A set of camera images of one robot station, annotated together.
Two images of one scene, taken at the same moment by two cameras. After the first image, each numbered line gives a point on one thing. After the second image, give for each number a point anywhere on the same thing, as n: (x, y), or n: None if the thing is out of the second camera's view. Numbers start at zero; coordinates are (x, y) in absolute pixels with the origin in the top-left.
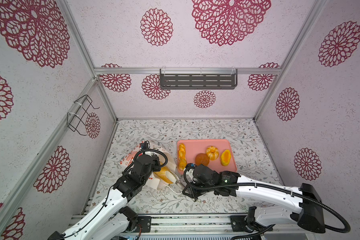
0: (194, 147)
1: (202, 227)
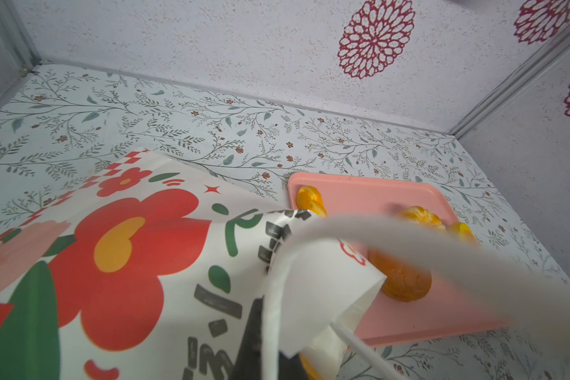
0: (450, 303)
1: None
